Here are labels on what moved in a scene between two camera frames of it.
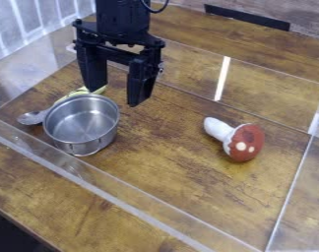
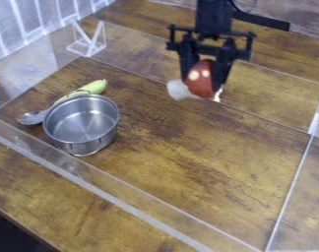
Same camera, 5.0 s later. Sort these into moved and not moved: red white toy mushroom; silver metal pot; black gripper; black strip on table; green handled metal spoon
Moved: black gripper; red white toy mushroom
Not moved: silver metal pot; black strip on table; green handled metal spoon
